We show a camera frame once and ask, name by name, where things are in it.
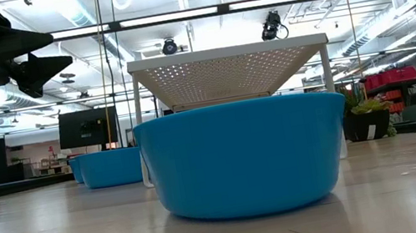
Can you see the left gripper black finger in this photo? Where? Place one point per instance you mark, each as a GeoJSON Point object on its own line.
{"type": "Point", "coordinates": [37, 73]}
{"type": "Point", "coordinates": [17, 41]}

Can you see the black monitor on stand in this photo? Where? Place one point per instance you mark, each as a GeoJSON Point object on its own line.
{"type": "Point", "coordinates": [87, 128]}

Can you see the round black ceiling fixture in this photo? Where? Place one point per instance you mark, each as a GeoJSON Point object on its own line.
{"type": "Point", "coordinates": [169, 47]}

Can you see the white perforated metal shelf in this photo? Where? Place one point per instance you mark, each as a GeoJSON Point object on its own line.
{"type": "Point", "coordinates": [222, 52]}

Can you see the potted succulent in black pot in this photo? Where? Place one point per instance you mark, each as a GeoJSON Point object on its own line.
{"type": "Point", "coordinates": [366, 124]}

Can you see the red storage bins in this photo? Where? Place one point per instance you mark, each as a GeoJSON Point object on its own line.
{"type": "Point", "coordinates": [392, 76]}

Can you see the black aluminium rig frame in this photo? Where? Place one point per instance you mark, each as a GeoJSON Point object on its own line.
{"type": "Point", "coordinates": [224, 8]}

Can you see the black overhead camera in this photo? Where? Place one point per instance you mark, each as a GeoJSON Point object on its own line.
{"type": "Point", "coordinates": [272, 23]}

